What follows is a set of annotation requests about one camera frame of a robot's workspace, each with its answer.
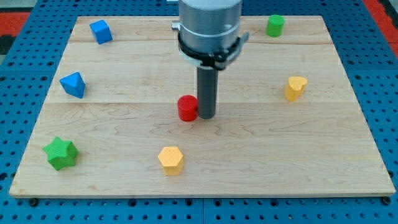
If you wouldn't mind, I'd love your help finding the red cylinder block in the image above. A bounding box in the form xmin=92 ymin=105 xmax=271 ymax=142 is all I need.
xmin=177 ymin=95 xmax=198 ymax=121

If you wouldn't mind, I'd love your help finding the blue cube block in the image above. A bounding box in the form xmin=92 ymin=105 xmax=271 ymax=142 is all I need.
xmin=90 ymin=20 xmax=113 ymax=45

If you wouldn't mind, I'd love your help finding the wooden board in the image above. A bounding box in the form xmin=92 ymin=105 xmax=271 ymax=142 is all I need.
xmin=9 ymin=16 xmax=396 ymax=198

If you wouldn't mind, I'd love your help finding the blue triangular block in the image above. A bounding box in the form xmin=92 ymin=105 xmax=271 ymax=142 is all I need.
xmin=60 ymin=72 xmax=85 ymax=99

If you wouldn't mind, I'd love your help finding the yellow heart block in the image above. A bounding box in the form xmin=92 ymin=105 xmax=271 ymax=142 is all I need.
xmin=284 ymin=76 xmax=308 ymax=101

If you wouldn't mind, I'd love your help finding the yellow hexagon block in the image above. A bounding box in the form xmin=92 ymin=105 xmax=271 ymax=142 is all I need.
xmin=158 ymin=146 xmax=184 ymax=176

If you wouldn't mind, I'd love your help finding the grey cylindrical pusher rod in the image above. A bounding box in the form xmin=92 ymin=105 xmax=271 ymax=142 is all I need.
xmin=197 ymin=68 xmax=218 ymax=119

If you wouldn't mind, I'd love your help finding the green star block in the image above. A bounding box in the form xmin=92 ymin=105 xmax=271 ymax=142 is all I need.
xmin=42 ymin=136 xmax=79 ymax=170

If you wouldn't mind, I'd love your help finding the green cylinder block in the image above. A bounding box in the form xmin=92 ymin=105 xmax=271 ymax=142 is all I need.
xmin=266 ymin=14 xmax=285 ymax=37

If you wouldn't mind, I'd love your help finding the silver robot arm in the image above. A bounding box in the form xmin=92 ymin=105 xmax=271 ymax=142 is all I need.
xmin=172 ymin=0 xmax=249 ymax=70

